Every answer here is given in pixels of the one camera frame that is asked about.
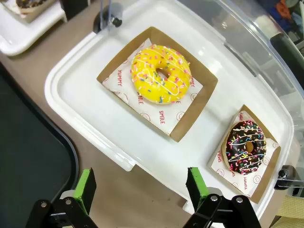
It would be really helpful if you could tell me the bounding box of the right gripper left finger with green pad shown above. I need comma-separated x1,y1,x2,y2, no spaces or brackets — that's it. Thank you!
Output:
25,167,97,228

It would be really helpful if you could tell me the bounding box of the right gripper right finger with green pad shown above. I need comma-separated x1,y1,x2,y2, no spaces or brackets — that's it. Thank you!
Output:
182,167,262,228

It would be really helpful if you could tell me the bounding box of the chocolate glazed sprinkle donut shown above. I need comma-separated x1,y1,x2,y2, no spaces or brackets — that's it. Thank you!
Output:
15,0,48,9
220,120,267,176

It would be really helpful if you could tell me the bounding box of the brown cardboard donut tray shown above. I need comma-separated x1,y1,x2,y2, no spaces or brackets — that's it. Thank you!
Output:
96,26,219,143
207,104,282,205
1,0,58,24

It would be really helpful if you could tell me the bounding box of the yellow glazed sprinkle donut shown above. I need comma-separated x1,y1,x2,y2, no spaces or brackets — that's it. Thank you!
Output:
130,44,192,105

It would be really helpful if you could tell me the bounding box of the white plastic serving tray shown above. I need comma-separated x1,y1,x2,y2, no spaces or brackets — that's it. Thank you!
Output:
0,0,68,57

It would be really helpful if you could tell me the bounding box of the white printed paper liner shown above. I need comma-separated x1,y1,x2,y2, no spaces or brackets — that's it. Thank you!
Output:
102,38,204,136
210,110,280,199

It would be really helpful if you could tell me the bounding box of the white plastic display case base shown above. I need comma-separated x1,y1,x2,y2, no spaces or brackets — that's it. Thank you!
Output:
44,0,295,222

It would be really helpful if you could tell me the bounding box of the black lid hinge knob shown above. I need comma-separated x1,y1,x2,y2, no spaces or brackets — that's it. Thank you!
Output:
273,165,304,190
94,9,123,34

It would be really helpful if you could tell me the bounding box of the yellow woven placemat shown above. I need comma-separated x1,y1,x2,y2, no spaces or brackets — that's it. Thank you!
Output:
276,194,304,228

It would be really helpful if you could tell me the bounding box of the clear plastic display case lid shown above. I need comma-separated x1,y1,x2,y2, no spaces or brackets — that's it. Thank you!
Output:
99,0,304,190

